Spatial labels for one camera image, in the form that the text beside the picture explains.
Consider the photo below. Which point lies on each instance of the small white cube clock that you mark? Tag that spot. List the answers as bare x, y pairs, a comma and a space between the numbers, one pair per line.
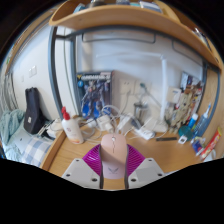
182, 139

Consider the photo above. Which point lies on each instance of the black bag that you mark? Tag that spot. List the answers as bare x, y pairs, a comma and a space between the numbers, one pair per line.
32, 113

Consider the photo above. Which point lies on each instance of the white power adapter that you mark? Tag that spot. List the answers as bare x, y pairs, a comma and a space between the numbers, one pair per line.
123, 124

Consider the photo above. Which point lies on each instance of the teal round dish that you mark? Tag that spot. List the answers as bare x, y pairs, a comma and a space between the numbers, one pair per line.
184, 131

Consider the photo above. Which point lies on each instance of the glass jar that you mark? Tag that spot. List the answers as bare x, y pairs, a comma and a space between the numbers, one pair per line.
140, 113

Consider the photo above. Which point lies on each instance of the wooden shelf unit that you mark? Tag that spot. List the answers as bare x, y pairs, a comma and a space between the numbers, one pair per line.
133, 20

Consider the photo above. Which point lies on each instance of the white charger block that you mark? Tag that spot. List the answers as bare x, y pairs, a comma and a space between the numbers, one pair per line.
104, 122

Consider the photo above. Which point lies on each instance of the blue spray bottle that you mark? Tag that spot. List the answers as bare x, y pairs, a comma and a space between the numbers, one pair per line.
202, 121

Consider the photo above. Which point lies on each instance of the white red-capped pump bottle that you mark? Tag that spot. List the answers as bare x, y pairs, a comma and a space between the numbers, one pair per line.
73, 130

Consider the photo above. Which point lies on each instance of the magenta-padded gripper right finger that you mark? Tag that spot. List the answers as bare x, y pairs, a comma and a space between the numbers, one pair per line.
148, 171

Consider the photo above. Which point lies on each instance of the beige robot model figure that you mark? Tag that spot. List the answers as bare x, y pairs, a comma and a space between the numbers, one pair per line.
185, 106

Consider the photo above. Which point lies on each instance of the pink computer mouse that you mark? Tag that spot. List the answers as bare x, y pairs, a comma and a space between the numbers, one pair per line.
114, 153

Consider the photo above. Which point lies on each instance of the red chips can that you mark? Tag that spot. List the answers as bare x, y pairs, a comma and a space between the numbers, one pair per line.
210, 144

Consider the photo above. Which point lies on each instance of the black ruler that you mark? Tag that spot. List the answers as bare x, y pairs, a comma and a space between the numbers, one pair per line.
166, 138

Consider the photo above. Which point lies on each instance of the blue tissue packet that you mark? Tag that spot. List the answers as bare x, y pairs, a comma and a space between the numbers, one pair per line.
197, 146

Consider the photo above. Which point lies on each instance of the white wall socket plate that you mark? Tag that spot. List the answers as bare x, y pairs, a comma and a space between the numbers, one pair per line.
126, 86
142, 87

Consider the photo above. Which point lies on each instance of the white power strip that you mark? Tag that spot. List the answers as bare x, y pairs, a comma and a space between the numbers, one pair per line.
145, 134

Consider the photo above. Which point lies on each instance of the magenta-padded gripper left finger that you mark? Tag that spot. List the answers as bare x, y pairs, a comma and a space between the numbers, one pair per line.
78, 171

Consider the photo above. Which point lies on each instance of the pale checked bedding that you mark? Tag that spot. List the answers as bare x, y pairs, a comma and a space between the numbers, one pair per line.
30, 146

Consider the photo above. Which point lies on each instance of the robot model kit box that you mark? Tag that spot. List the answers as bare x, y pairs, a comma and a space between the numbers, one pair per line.
95, 93

